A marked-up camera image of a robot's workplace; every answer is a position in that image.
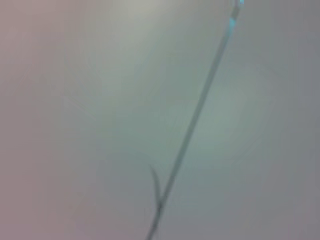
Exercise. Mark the cyan tape strip on seam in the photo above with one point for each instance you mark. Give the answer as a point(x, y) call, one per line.
point(233, 23)

